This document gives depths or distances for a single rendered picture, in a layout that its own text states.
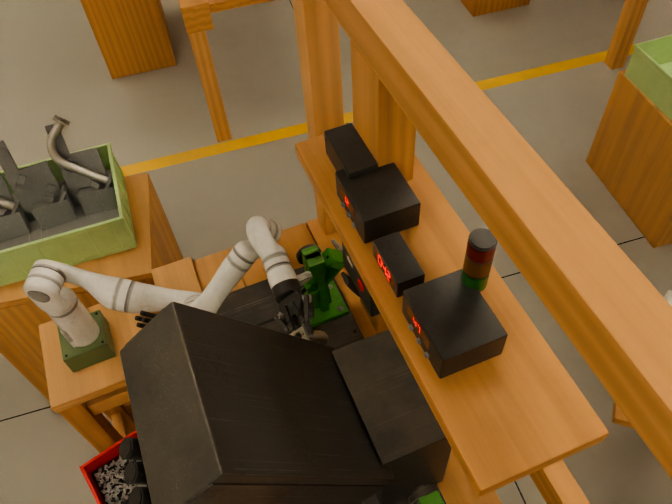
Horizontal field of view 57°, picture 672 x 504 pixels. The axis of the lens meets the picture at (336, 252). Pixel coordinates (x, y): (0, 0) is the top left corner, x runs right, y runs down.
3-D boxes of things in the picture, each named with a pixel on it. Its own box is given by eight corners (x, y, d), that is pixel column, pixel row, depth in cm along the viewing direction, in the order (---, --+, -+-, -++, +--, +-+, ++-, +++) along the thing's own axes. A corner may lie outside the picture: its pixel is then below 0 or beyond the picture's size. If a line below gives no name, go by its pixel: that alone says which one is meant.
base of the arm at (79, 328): (75, 352, 191) (51, 323, 177) (66, 330, 195) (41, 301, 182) (103, 336, 193) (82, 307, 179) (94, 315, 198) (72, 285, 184)
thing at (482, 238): (474, 269, 109) (477, 253, 106) (460, 248, 112) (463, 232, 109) (499, 259, 110) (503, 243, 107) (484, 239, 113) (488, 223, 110)
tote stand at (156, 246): (50, 403, 282) (-43, 311, 219) (57, 308, 313) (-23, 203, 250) (200, 371, 288) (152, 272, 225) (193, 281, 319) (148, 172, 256)
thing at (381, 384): (380, 509, 161) (381, 465, 134) (336, 406, 179) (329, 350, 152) (443, 481, 165) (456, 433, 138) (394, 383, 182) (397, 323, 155)
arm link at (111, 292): (133, 290, 182) (124, 318, 177) (37, 269, 178) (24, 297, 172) (133, 273, 175) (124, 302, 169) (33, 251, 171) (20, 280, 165)
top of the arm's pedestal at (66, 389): (55, 414, 192) (50, 408, 188) (43, 331, 210) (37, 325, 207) (157, 374, 198) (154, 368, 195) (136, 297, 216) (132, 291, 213)
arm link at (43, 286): (46, 288, 164) (73, 321, 178) (59, 259, 170) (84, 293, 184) (13, 287, 165) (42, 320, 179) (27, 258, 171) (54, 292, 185)
